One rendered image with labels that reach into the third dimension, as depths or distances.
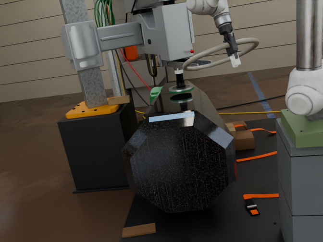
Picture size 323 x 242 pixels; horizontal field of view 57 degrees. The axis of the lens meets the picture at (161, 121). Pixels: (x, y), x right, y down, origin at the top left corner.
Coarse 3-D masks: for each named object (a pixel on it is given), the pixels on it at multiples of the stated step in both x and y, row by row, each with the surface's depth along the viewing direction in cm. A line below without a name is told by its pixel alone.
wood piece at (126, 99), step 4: (124, 96) 289; (128, 96) 286; (108, 100) 283; (112, 100) 282; (116, 100) 282; (120, 100) 282; (124, 100) 282; (128, 100) 282; (112, 104) 283; (116, 104) 283
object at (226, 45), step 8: (240, 40) 165; (248, 40) 168; (256, 40) 173; (216, 48) 165; (224, 48) 166; (248, 48) 194; (200, 56) 170; (240, 56) 204; (184, 64) 183; (208, 64) 210; (216, 64) 210
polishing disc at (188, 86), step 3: (186, 84) 263; (189, 84) 261; (171, 87) 260; (174, 87) 258; (183, 87) 253; (186, 87) 251; (189, 87) 249; (192, 87) 252; (171, 90) 251; (174, 90) 249; (177, 90) 248; (180, 90) 247; (183, 90) 247
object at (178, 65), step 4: (164, 60) 259; (184, 60) 249; (196, 60) 229; (200, 60) 223; (204, 60) 218; (208, 60) 213; (164, 64) 262; (168, 64) 252; (172, 64) 246; (176, 64) 238; (180, 64) 231; (192, 64) 213; (196, 64) 207; (200, 64) 225; (204, 64) 219; (180, 68) 233; (208, 68) 211
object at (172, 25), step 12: (156, 12) 235; (168, 12) 227; (180, 12) 230; (156, 24) 242; (168, 24) 229; (180, 24) 233; (168, 36) 231; (180, 36) 235; (168, 48) 234; (180, 48) 237; (192, 48) 242; (168, 60) 239; (180, 60) 245
